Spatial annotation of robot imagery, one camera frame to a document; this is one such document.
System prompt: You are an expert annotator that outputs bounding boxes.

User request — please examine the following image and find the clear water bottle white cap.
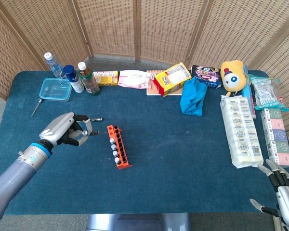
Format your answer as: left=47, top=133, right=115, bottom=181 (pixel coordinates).
left=44, top=52, right=66, bottom=80

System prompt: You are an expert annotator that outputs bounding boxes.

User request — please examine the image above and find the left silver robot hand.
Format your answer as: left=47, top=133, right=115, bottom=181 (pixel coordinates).
left=39, top=112, right=92, bottom=147

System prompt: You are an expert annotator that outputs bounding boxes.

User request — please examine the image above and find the long white wrapped pack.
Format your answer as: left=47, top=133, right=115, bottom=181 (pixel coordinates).
left=220, top=95, right=264, bottom=169

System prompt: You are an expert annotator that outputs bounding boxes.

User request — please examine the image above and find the blue table carpet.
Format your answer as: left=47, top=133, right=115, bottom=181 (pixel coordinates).
left=0, top=69, right=289, bottom=216

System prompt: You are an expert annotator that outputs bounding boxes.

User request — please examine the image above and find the green white snack bag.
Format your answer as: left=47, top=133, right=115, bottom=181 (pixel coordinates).
left=248, top=73, right=289, bottom=112

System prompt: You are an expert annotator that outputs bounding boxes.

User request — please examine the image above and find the pastel tissue multipack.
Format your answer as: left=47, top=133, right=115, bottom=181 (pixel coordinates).
left=260, top=108, right=289, bottom=168

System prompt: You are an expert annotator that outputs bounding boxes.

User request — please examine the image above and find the orange bit holder rack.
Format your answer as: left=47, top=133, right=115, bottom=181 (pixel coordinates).
left=106, top=124, right=133, bottom=170

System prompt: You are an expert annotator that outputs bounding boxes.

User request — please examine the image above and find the blue cloth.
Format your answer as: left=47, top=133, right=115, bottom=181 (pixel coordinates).
left=180, top=77, right=208, bottom=117

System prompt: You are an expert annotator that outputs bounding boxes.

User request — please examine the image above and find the yellow plush toy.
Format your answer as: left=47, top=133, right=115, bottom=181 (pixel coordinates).
left=220, top=60, right=247, bottom=97

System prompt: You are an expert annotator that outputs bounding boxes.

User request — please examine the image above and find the clear container blue rim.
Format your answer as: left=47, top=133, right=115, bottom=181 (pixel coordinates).
left=39, top=77, right=72, bottom=103

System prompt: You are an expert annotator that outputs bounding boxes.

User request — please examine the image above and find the wicker folding screen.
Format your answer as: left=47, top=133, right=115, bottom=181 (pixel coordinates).
left=0, top=0, right=289, bottom=150

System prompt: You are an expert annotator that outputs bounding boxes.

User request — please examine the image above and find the white bottle blue cap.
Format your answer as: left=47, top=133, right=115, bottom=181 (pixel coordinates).
left=63, top=64, right=85, bottom=94

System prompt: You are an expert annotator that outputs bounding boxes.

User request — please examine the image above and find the grey robot torso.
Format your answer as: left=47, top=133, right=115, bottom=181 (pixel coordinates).
left=86, top=212, right=191, bottom=231

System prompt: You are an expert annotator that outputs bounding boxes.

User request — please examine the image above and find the dark sanitary pad pack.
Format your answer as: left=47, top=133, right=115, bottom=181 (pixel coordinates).
left=191, top=64, right=222, bottom=89

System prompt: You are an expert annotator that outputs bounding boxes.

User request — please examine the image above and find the small yellow box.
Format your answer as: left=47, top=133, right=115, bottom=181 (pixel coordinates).
left=93, top=70, right=119, bottom=87

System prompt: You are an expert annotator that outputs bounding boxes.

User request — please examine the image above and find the pink wipes pack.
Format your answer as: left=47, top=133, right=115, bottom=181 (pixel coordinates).
left=117, top=69, right=156, bottom=90

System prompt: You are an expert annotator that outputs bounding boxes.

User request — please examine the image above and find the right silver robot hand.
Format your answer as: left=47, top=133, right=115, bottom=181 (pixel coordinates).
left=250, top=158, right=289, bottom=231

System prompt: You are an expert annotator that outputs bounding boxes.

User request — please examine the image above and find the long blue box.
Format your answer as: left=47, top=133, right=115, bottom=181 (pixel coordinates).
left=241, top=64, right=257, bottom=120

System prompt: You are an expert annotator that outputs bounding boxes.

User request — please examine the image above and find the green label tea bottle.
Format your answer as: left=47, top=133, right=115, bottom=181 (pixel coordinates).
left=77, top=62, right=101, bottom=97

